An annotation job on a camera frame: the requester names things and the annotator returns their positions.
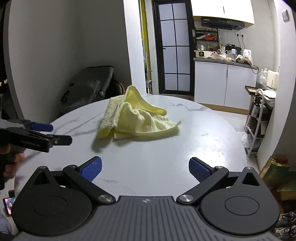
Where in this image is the pile of plastic bags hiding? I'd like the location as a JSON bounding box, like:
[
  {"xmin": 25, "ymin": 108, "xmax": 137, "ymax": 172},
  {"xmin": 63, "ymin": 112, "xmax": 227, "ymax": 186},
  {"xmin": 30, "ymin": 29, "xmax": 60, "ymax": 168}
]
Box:
[{"xmin": 209, "ymin": 50, "xmax": 253, "ymax": 65}]

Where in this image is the white wall cabinet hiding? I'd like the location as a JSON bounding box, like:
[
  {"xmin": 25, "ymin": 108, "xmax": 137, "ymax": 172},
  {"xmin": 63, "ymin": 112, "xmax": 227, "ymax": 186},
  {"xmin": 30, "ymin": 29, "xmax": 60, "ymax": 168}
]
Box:
[{"xmin": 191, "ymin": 0, "xmax": 255, "ymax": 27}]

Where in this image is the white trolley rack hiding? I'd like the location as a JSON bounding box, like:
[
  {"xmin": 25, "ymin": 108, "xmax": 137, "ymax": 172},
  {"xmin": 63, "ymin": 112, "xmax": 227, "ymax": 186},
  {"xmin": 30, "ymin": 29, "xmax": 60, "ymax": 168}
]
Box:
[{"xmin": 245, "ymin": 88, "xmax": 277, "ymax": 158}]

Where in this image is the grey bag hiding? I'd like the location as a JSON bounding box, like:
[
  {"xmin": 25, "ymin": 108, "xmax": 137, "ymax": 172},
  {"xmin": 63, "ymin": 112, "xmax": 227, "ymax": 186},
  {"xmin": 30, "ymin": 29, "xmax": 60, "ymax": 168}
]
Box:
[{"xmin": 60, "ymin": 66, "xmax": 115, "ymax": 111}]

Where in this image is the black framed glass door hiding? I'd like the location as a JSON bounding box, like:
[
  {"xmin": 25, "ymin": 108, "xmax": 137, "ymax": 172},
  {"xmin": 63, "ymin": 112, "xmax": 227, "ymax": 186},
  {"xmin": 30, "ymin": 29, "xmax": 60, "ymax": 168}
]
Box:
[{"xmin": 152, "ymin": 0, "xmax": 195, "ymax": 95}]

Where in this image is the smartphone with lit screen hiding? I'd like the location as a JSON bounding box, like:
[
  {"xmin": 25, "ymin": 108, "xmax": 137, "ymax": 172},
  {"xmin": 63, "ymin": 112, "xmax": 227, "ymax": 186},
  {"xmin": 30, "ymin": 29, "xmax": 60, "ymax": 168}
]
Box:
[{"xmin": 3, "ymin": 197, "xmax": 16, "ymax": 216}]

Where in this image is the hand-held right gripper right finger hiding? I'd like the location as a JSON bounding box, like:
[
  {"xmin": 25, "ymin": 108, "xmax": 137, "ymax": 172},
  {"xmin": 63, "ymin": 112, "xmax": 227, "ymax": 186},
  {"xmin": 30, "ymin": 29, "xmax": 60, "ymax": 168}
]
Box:
[{"xmin": 177, "ymin": 157, "xmax": 264, "ymax": 206}]

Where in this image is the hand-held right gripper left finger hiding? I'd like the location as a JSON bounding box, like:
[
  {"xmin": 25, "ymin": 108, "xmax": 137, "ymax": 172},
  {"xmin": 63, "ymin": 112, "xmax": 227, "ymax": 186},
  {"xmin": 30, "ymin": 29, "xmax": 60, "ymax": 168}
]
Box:
[{"xmin": 32, "ymin": 156, "xmax": 116, "ymax": 206}]

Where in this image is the black range hood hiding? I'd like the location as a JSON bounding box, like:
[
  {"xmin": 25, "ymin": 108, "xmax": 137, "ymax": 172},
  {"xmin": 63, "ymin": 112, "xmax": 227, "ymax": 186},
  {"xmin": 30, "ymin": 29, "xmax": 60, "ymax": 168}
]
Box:
[{"xmin": 201, "ymin": 17, "xmax": 245, "ymax": 30}]

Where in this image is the patterned sneaker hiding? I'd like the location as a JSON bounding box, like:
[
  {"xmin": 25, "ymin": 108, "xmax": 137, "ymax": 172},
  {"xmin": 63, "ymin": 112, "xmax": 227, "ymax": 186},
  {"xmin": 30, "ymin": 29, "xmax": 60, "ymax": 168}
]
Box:
[
  {"xmin": 277, "ymin": 212, "xmax": 296, "ymax": 227},
  {"xmin": 273, "ymin": 226, "xmax": 296, "ymax": 240}
]

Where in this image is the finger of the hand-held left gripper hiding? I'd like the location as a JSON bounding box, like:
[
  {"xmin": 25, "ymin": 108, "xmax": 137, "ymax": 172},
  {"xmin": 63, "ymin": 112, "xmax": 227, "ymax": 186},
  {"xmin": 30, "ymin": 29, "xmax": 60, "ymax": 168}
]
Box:
[
  {"xmin": 7, "ymin": 119, "xmax": 54, "ymax": 132},
  {"xmin": 46, "ymin": 134, "xmax": 73, "ymax": 147}
]

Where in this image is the person's left hand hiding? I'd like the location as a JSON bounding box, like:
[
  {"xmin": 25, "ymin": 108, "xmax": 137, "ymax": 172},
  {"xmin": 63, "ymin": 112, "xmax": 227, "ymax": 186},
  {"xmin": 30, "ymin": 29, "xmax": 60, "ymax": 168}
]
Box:
[{"xmin": 0, "ymin": 146, "xmax": 26, "ymax": 179}]

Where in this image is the black spice rack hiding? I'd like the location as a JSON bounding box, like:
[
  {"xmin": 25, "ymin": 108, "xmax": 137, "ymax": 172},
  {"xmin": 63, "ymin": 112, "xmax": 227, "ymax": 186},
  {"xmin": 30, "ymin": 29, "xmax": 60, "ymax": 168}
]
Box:
[{"xmin": 191, "ymin": 28, "xmax": 220, "ymax": 52}]

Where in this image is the white countertop appliance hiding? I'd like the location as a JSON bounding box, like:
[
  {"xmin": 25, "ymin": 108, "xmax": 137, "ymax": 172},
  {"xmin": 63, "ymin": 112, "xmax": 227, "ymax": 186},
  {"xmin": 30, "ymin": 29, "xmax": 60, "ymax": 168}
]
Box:
[{"xmin": 195, "ymin": 50, "xmax": 214, "ymax": 58}]

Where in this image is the yellow pipe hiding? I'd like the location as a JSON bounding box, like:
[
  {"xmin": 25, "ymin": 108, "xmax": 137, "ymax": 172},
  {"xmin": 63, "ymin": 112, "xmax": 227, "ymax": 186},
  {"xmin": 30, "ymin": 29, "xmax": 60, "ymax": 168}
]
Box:
[{"xmin": 141, "ymin": 0, "xmax": 152, "ymax": 93}]

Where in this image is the white kitchen base cabinet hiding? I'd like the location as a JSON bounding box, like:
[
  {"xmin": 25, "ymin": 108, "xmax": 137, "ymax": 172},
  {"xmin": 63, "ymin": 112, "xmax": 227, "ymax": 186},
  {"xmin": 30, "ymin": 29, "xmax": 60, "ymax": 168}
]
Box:
[{"xmin": 194, "ymin": 58, "xmax": 259, "ymax": 110}]

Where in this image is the brown wooden chair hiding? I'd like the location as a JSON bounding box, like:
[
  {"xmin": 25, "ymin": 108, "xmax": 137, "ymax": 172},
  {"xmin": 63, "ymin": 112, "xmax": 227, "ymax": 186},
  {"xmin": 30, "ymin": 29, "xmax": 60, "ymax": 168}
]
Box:
[{"xmin": 105, "ymin": 80, "xmax": 126, "ymax": 99}]

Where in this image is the person's light blue clothing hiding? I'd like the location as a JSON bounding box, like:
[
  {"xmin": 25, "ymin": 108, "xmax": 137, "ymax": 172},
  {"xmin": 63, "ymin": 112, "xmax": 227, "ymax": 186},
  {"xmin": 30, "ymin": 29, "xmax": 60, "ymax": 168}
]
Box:
[{"xmin": 0, "ymin": 213, "xmax": 13, "ymax": 235}]

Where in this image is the cream white canister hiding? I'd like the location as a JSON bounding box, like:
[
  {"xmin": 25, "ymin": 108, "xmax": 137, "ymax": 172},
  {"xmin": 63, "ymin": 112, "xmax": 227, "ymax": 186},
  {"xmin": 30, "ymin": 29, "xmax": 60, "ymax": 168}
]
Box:
[{"xmin": 266, "ymin": 70, "xmax": 280, "ymax": 90}]

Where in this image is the dark glass bottle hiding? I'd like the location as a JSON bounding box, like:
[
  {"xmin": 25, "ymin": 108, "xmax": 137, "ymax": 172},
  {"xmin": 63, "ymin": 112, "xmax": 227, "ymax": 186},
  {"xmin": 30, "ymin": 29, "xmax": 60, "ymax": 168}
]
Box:
[{"xmin": 251, "ymin": 94, "xmax": 262, "ymax": 118}]

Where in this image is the brown paper bag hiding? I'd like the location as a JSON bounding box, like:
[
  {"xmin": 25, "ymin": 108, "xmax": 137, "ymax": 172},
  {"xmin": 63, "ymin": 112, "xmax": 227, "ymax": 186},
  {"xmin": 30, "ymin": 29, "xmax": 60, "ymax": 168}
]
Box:
[{"xmin": 259, "ymin": 156, "xmax": 296, "ymax": 201}]

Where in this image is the yellow towel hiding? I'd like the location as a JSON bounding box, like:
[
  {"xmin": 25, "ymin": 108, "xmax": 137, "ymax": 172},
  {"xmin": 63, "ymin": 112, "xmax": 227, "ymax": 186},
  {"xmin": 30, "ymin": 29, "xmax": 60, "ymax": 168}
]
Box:
[{"xmin": 97, "ymin": 85, "xmax": 183, "ymax": 140}]

